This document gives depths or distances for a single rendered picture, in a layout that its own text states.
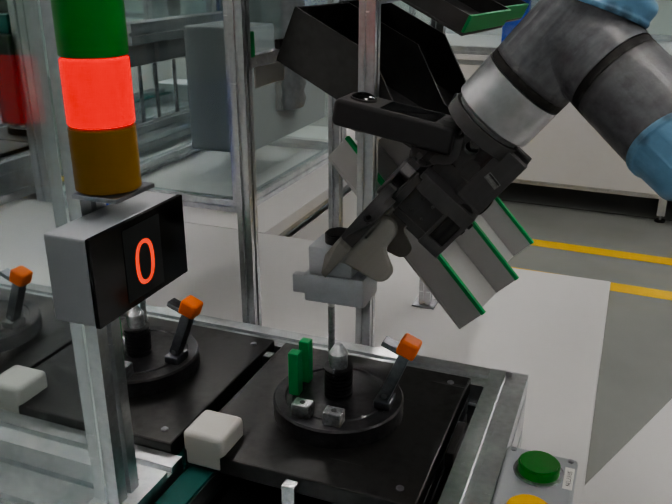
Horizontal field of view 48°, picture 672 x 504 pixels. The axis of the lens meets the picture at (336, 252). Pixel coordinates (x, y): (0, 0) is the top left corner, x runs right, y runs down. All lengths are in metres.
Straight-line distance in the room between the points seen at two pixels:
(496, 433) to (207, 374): 0.34
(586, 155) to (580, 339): 3.45
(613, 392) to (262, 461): 2.21
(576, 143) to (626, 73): 4.07
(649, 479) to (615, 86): 0.53
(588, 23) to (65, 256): 0.42
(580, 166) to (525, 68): 4.07
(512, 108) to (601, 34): 0.09
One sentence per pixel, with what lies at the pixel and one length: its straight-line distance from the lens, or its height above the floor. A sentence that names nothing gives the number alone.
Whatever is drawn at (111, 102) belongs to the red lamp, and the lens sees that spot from 0.57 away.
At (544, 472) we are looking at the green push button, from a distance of 0.77.
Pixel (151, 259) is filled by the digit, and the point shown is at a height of 1.20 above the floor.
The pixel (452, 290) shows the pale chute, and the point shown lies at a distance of 0.95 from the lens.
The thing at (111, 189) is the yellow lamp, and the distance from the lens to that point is 0.59.
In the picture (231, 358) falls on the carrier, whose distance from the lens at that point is 0.93.
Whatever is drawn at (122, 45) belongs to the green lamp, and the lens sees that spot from 0.58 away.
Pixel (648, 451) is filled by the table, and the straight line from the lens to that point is 1.03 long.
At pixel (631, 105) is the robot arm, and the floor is 1.33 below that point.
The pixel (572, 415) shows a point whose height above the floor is 0.86.
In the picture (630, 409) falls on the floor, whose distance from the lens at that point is 2.79.
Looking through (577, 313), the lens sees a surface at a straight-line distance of 1.35.
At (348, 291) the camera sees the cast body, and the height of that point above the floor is 1.12.
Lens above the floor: 1.42
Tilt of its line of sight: 21 degrees down
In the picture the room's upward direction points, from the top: straight up
